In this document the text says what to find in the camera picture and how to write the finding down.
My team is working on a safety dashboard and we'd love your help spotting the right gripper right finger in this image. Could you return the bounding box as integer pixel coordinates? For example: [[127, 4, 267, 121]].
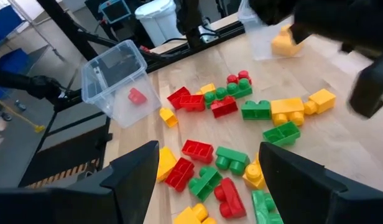
[[259, 141, 383, 224]]

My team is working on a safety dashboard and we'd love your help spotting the blue partition panel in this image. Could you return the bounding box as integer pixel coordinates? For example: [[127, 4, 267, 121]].
[[0, 5, 35, 99]]

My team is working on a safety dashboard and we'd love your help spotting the clear plastic bin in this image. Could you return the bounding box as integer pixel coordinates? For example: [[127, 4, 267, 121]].
[[238, 0, 306, 60], [81, 39, 163, 129]]

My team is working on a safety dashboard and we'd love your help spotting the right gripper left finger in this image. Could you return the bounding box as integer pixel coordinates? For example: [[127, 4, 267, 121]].
[[0, 140, 160, 224]]

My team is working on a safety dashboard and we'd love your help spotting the small yellow toy block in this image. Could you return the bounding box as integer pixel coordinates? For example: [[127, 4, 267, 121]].
[[303, 88, 337, 116]]

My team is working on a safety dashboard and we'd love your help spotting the yellow floor strap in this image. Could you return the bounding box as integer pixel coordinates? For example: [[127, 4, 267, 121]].
[[0, 97, 46, 134]]

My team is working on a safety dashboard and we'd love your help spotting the long green toy block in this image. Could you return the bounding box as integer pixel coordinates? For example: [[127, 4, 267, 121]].
[[204, 78, 254, 109], [251, 190, 285, 224]]

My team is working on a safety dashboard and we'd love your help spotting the large yellow toy block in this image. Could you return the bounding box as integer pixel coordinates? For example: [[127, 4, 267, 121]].
[[173, 203, 218, 224]]

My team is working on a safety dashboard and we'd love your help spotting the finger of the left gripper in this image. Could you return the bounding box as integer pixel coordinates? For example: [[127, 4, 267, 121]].
[[289, 22, 313, 45], [348, 54, 383, 119]]

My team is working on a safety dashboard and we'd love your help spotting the white trash bin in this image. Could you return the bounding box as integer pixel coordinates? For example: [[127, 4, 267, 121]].
[[134, 0, 183, 47]]

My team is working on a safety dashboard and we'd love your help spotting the red toy block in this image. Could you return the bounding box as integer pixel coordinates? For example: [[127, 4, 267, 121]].
[[181, 139, 215, 165], [210, 95, 239, 119], [167, 86, 192, 110], [180, 94, 206, 112], [226, 70, 252, 85], [164, 157, 195, 193], [213, 177, 247, 219], [127, 87, 148, 106]]

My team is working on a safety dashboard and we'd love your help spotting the yellow sloped toy block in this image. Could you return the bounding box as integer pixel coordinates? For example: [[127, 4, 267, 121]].
[[156, 146, 178, 183]]

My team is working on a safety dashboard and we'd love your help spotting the grey red handheld device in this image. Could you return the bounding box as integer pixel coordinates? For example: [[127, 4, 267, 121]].
[[139, 45, 155, 58]]

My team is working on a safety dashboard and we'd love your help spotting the blue framed monitor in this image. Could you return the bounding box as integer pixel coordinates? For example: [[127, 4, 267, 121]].
[[99, 0, 132, 25]]

